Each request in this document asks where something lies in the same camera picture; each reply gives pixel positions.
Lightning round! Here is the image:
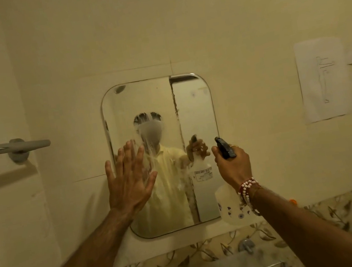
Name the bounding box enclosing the person's right forearm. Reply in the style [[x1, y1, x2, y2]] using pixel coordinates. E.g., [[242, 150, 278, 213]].
[[248, 170, 352, 267]]

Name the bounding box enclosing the metal towel bar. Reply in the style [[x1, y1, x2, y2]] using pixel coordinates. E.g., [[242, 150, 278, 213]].
[[0, 133, 54, 167]]

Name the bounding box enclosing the person's right hand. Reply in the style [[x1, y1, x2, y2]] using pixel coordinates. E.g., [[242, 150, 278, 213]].
[[210, 140, 255, 196]]

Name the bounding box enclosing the paper with figure drawing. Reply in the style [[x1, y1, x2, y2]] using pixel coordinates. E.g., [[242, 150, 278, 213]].
[[292, 34, 352, 124]]

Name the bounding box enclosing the person's left hand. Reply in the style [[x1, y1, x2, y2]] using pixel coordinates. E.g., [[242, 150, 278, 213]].
[[99, 136, 165, 221]]

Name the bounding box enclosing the red and white beaded bracelet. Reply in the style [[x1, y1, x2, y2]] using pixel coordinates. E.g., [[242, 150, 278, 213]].
[[235, 176, 267, 219]]

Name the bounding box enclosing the white spray bottle black trigger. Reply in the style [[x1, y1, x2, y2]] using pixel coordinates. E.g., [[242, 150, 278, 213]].
[[206, 132, 264, 230]]

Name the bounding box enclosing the chrome shelf bracket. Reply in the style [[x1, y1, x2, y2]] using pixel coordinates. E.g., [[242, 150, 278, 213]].
[[237, 238, 257, 257]]

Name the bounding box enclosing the rounded wall mirror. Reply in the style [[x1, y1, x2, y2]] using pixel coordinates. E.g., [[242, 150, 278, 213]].
[[97, 69, 234, 244]]

